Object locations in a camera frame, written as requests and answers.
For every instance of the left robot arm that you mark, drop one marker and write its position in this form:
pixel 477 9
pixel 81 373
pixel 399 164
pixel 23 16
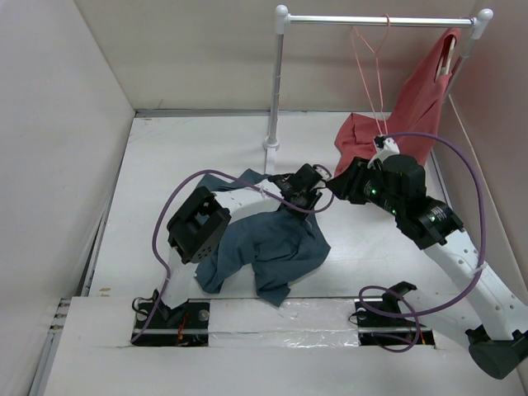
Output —
pixel 195 230

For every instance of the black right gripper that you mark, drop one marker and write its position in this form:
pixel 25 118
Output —
pixel 348 181

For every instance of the red t shirt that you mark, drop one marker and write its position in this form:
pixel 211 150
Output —
pixel 417 109

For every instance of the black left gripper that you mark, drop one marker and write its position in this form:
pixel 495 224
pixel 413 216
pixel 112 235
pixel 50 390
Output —
pixel 313 196

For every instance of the wooden hanger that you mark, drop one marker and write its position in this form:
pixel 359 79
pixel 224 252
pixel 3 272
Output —
pixel 443 66

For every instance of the white clothes rack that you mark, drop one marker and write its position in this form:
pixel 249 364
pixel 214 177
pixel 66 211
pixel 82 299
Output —
pixel 284 18

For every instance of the blue t shirt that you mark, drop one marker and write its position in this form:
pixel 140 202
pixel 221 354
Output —
pixel 280 247

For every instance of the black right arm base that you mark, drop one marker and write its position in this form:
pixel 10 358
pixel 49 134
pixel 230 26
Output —
pixel 377 315

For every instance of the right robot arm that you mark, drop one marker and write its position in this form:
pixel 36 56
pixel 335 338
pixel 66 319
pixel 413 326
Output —
pixel 485 317

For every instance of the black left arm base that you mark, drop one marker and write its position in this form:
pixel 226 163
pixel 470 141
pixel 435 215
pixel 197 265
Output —
pixel 184 326

